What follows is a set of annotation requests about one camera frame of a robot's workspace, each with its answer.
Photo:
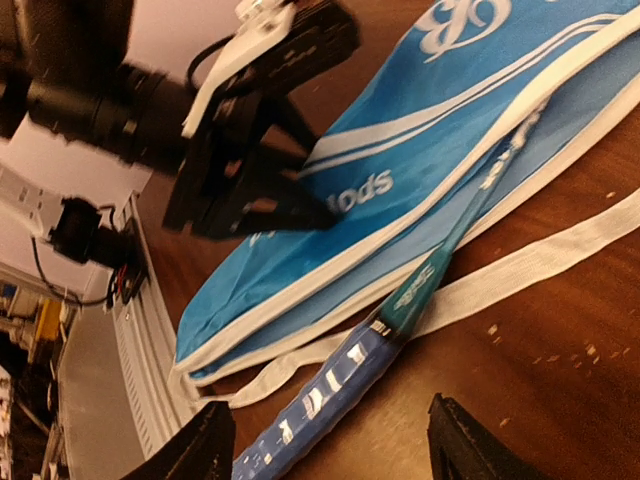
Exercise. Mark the aluminium front rail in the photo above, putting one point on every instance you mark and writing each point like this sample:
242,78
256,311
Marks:
146,345

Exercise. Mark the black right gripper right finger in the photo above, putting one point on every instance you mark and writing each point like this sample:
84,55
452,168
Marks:
462,448

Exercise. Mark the blue racket bag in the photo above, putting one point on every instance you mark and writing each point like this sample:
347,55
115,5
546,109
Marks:
401,163

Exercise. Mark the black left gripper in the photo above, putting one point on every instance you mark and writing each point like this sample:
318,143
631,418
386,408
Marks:
140,122

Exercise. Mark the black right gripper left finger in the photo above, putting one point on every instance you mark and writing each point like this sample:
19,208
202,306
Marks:
202,449

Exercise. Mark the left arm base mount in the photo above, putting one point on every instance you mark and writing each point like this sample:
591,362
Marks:
81,237

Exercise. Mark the blue racket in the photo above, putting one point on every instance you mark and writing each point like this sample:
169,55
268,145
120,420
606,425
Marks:
371,347

